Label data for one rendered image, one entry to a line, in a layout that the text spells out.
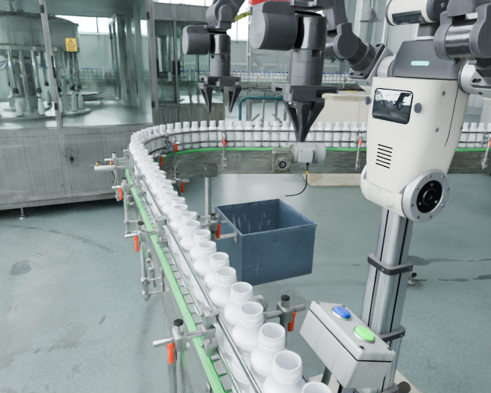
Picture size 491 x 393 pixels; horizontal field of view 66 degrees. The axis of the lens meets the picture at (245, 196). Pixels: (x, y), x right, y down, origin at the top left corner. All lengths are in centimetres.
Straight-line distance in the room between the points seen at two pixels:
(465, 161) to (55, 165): 356
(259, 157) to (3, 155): 254
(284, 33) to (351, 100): 442
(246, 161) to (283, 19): 195
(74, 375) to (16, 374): 29
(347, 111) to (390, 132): 391
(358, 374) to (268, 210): 116
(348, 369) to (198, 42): 81
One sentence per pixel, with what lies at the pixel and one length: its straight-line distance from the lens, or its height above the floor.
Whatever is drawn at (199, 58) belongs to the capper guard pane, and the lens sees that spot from 620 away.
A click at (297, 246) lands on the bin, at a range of 149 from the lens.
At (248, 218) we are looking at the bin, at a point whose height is 87.
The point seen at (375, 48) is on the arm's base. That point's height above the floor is 158.
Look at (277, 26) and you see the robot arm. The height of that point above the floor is 158.
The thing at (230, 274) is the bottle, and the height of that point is 115.
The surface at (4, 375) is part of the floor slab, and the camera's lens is 247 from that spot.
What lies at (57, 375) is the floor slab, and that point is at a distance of 236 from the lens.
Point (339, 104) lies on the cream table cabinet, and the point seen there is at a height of 107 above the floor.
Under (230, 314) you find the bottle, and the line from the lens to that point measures 68.
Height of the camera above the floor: 153
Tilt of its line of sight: 19 degrees down
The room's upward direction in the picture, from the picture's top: 1 degrees clockwise
